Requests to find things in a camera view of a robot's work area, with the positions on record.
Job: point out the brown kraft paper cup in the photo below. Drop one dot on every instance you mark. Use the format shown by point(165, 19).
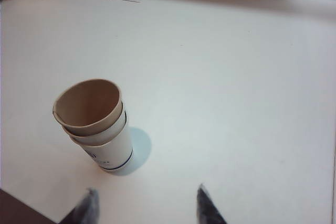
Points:
point(86, 103)

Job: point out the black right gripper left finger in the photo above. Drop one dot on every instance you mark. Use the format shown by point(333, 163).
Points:
point(88, 208)

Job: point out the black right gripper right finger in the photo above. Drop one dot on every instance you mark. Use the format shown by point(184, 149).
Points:
point(207, 208)

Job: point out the white paper cup blue logo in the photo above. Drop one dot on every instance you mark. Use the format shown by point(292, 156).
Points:
point(110, 133)
point(113, 153)

